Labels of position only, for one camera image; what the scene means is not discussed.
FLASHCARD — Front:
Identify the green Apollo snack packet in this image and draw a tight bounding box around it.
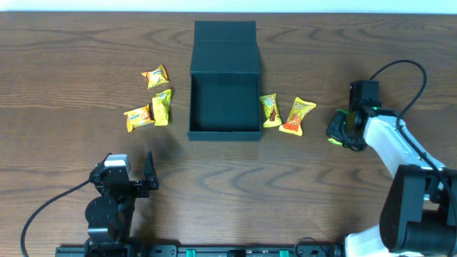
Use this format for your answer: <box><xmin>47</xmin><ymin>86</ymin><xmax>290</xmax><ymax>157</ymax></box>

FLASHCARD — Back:
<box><xmin>326</xmin><ymin>109</ymin><xmax>348</xmax><ymax>146</ymax></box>

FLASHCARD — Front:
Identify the yellow peanut butter snack packet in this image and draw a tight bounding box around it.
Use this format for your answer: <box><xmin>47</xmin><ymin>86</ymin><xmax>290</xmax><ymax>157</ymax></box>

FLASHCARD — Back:
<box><xmin>279</xmin><ymin>97</ymin><xmax>316</xmax><ymax>136</ymax></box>

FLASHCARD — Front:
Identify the yellow chocolate snack packet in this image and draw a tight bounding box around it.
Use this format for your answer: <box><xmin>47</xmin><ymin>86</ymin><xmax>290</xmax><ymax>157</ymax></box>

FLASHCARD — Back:
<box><xmin>260</xmin><ymin>93</ymin><xmax>282</xmax><ymax>128</ymax></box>

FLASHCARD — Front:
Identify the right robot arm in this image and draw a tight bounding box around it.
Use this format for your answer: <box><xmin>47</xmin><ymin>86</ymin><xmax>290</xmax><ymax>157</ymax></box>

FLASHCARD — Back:
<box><xmin>326</xmin><ymin>106</ymin><xmax>456</xmax><ymax>256</ymax></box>

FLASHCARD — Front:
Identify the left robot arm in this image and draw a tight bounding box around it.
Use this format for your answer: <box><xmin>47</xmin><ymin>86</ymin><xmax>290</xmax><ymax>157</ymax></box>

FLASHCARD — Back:
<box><xmin>84</xmin><ymin>152</ymin><xmax>159</xmax><ymax>256</ymax></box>

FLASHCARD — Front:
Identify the orange Lemond snack, near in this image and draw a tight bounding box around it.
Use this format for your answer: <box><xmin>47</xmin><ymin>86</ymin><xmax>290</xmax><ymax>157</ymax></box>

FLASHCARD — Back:
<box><xmin>124</xmin><ymin>104</ymin><xmax>155</xmax><ymax>133</ymax></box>

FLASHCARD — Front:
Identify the orange lemond snack, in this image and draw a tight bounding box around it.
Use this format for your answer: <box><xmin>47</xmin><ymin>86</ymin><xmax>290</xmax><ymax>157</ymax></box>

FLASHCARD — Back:
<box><xmin>141</xmin><ymin>64</ymin><xmax>169</xmax><ymax>90</ymax></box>
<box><xmin>124</xmin><ymin>104</ymin><xmax>155</xmax><ymax>133</ymax></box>

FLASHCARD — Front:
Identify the orange Lemond snack, far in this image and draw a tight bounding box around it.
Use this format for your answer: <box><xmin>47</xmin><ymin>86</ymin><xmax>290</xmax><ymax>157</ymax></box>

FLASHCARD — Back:
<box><xmin>141</xmin><ymin>64</ymin><xmax>169</xmax><ymax>90</ymax></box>

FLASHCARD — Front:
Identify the dark green open box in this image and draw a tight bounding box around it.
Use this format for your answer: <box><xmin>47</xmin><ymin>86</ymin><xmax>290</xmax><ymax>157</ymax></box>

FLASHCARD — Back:
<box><xmin>188</xmin><ymin>21</ymin><xmax>262</xmax><ymax>141</ymax></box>

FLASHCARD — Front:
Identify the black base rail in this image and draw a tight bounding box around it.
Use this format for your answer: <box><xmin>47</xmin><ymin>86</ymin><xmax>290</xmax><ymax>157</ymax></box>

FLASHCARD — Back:
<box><xmin>54</xmin><ymin>244</ymin><xmax>345</xmax><ymax>257</ymax></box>

